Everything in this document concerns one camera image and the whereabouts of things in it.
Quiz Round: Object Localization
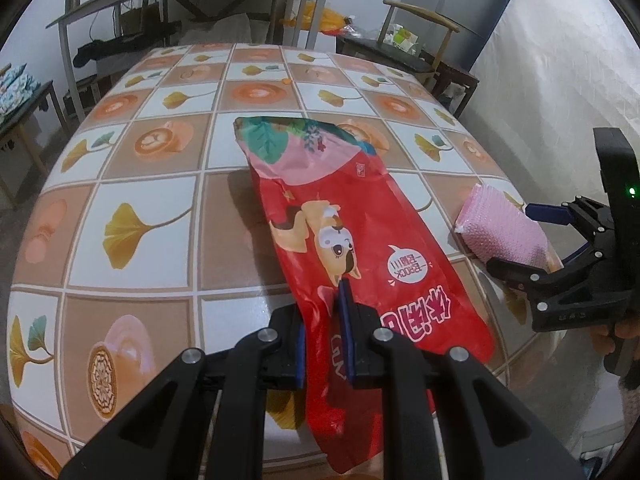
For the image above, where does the wooden stool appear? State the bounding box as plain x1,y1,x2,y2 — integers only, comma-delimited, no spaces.
0,80,67,211

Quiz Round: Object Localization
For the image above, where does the wooden chair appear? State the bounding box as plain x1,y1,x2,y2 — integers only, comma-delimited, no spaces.
337,0,459,87

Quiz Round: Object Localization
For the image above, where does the black clothing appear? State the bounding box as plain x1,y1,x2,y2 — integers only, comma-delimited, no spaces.
72,34,182,69

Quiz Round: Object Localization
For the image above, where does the dark side table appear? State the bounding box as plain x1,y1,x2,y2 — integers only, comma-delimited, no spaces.
434,60,481,117

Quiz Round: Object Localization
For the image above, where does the patterned folded cloth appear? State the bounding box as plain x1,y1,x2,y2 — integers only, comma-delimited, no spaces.
0,62,37,117

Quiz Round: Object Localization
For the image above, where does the cardboard box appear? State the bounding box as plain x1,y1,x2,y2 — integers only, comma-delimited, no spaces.
120,2,167,37

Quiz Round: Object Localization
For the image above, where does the orange plastic bag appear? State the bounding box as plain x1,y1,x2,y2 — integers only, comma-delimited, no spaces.
282,0,361,38

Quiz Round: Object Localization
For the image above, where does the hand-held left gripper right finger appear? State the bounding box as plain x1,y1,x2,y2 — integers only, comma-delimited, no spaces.
336,280,586,480

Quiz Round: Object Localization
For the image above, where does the white green packet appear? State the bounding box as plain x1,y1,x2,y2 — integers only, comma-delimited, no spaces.
390,25,424,54

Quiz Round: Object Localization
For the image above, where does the grey refrigerator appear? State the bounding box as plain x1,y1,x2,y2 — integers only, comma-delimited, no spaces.
404,0,518,72

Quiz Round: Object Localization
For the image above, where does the red snack bag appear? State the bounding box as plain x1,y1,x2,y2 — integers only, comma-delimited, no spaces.
234,115,497,476

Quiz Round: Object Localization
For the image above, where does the pink bubble wrap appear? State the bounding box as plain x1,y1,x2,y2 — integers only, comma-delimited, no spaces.
455,183,551,266

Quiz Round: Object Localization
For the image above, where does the white quilted mattress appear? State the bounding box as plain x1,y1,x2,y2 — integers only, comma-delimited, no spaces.
460,0,640,211

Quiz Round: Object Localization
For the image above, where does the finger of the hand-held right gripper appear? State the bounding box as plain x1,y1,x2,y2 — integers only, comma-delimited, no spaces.
486,252,608,306
525,197,611,231

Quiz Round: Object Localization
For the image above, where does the person's right hand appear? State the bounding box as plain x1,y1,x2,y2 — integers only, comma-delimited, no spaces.
591,310,640,356

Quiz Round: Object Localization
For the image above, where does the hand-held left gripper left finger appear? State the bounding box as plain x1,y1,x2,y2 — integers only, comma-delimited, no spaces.
60,305,307,480

